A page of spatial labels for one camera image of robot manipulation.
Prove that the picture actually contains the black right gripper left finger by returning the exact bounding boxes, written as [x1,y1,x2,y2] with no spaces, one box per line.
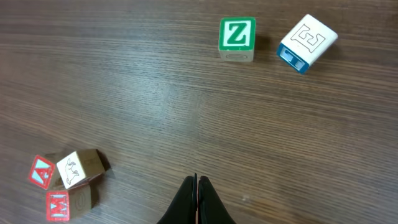
[157,174,198,224]

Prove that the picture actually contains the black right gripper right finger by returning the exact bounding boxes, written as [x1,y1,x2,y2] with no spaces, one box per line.
[198,176,236,224]

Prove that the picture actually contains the red letter M block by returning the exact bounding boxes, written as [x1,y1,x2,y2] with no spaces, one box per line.
[46,184,92,222]

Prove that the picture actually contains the wooden block red picture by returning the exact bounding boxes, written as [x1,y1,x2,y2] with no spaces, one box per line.
[57,149,105,189]

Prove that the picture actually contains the red letter A block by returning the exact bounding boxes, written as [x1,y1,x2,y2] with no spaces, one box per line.
[29,153,64,190]

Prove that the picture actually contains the green letter Z block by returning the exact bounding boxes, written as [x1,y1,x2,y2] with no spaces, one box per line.
[218,17,256,62]

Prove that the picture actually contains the wooden block blue side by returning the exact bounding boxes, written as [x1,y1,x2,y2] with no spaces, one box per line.
[277,14,338,74]

